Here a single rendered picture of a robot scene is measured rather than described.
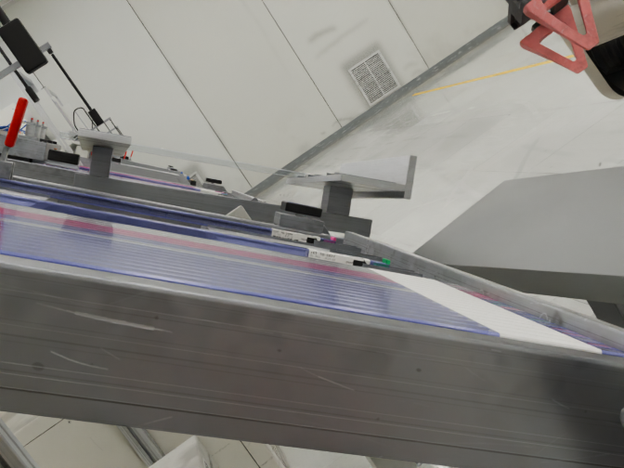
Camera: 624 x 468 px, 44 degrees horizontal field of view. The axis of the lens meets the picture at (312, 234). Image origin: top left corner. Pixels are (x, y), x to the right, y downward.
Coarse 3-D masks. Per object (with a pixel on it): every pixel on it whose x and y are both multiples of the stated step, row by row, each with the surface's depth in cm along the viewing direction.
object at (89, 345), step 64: (0, 256) 33; (0, 320) 32; (64, 320) 32; (128, 320) 33; (192, 320) 33; (256, 320) 34; (320, 320) 35; (384, 320) 36; (0, 384) 32; (64, 384) 33; (128, 384) 33; (192, 384) 34; (256, 384) 34; (320, 384) 35; (384, 384) 36; (448, 384) 36; (512, 384) 37; (576, 384) 38; (320, 448) 35; (384, 448) 36; (448, 448) 36; (512, 448) 37; (576, 448) 38
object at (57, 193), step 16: (48, 192) 88; (64, 192) 89; (80, 192) 90; (112, 208) 90; (128, 208) 90; (144, 208) 91; (160, 208) 91; (208, 224) 92; (224, 224) 93; (240, 224) 93; (320, 240) 95
